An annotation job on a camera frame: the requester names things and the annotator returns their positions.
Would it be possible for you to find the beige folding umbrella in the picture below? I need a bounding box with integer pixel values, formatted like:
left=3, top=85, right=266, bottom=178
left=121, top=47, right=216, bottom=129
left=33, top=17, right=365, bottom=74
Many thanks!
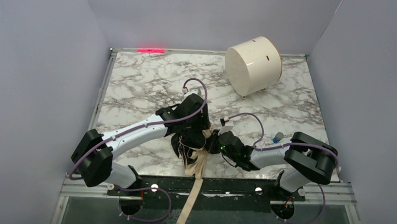
left=170, top=125, right=214, bottom=224

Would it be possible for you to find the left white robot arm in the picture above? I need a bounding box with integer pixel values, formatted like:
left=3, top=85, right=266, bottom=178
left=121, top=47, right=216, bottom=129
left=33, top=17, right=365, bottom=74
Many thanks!
left=69, top=93, right=210, bottom=189

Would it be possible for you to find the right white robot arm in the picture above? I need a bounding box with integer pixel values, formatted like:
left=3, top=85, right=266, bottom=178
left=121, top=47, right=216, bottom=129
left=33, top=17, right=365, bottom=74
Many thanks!
left=207, top=131, right=339, bottom=194

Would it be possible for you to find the cream cylindrical umbrella stand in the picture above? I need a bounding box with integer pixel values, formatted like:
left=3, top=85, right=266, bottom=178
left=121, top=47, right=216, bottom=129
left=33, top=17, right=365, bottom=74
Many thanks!
left=224, top=36, right=283, bottom=98

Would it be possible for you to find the small blue capped bottle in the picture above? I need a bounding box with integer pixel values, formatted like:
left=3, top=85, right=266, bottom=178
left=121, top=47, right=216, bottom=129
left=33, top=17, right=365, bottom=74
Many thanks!
left=272, top=132, right=284, bottom=144

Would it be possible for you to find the pink tape strip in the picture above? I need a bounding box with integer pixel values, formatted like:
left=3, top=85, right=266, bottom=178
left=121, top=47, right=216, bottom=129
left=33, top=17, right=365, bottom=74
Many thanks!
left=136, top=48, right=165, bottom=54

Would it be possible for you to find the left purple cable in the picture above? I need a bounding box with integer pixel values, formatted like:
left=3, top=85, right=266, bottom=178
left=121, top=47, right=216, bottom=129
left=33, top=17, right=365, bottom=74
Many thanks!
left=66, top=72, right=210, bottom=224

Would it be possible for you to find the purple cable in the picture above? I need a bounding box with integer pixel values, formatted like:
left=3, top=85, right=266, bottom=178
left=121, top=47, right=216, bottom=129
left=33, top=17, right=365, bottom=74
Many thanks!
left=218, top=111, right=342, bottom=224
left=66, top=72, right=210, bottom=224

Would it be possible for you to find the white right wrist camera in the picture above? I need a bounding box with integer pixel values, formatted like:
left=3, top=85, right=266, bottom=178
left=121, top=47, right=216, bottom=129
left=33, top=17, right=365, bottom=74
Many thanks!
left=218, top=117, right=234, bottom=136

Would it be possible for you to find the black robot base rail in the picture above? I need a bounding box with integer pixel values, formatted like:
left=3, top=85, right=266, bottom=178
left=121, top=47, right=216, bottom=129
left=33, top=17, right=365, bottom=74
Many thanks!
left=107, top=175, right=305, bottom=218

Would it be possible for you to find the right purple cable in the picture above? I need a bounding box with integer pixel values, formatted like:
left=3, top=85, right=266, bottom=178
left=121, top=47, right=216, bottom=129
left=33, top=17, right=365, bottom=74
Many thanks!
left=218, top=111, right=342, bottom=224

